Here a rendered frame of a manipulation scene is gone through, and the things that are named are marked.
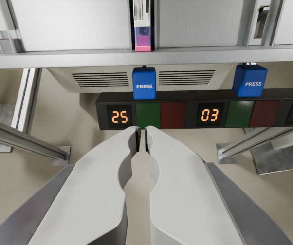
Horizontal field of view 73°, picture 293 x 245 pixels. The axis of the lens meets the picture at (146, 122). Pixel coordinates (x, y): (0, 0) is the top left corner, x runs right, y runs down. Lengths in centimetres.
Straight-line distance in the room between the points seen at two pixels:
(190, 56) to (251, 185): 83
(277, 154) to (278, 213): 24
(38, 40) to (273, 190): 96
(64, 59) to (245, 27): 17
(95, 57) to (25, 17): 8
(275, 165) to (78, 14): 95
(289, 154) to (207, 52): 91
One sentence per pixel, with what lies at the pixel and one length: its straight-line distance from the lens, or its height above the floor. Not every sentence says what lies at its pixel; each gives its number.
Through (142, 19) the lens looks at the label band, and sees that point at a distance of 19.
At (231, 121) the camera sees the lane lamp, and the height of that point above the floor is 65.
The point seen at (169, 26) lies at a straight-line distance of 21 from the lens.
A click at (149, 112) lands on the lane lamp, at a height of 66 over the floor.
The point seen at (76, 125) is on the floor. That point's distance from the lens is 99.
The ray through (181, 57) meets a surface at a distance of 19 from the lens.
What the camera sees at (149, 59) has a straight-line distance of 19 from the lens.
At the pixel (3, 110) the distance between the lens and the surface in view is 119.
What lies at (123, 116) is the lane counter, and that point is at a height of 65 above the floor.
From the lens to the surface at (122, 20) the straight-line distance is 21.
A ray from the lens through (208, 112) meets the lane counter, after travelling 25.
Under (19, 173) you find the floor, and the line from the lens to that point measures 106.
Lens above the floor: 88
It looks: 71 degrees down
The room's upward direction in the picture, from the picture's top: 4 degrees counter-clockwise
